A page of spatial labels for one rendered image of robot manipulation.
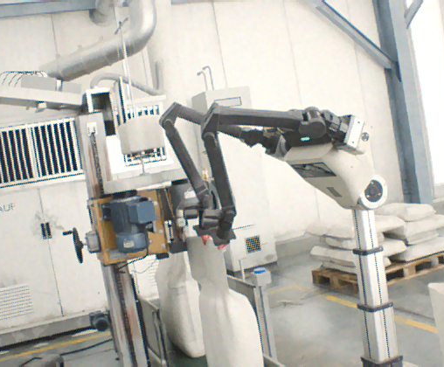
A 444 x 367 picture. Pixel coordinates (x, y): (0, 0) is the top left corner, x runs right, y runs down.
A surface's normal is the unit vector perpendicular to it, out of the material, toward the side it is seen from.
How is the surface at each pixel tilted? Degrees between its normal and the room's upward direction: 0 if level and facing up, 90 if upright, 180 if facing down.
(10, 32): 90
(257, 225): 90
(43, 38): 90
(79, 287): 89
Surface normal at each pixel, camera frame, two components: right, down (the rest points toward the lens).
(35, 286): 0.35, -0.01
